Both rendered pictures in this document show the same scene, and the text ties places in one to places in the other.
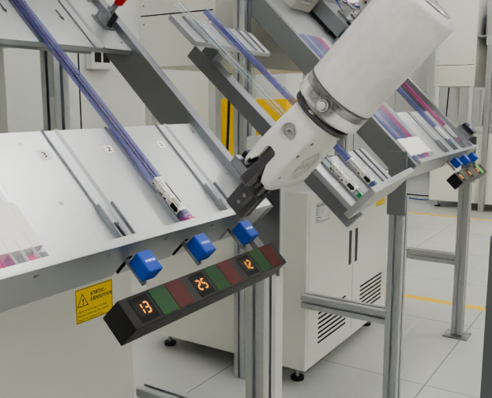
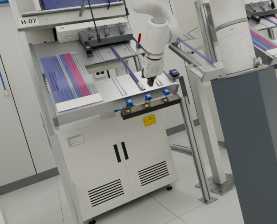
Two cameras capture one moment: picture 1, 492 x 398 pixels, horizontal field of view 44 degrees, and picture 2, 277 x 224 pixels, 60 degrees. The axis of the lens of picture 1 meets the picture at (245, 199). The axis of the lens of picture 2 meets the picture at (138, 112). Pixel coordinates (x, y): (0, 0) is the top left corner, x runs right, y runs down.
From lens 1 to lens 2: 0.70 m
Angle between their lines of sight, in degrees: 37
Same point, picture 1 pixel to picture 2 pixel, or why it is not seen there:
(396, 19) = (149, 29)
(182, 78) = not seen: hidden behind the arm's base
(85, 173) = (119, 85)
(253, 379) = (189, 136)
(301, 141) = (146, 64)
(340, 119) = (151, 56)
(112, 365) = (159, 138)
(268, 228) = (184, 90)
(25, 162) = (105, 85)
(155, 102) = not seen: hidden behind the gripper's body
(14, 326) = (126, 126)
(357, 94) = (151, 49)
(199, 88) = not seen: hidden behind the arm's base
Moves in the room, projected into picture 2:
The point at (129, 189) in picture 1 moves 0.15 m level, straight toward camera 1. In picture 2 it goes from (130, 86) to (118, 89)
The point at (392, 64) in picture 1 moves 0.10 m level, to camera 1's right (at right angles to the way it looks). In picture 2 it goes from (153, 39) to (174, 30)
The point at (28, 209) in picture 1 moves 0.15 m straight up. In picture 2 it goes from (103, 94) to (95, 66)
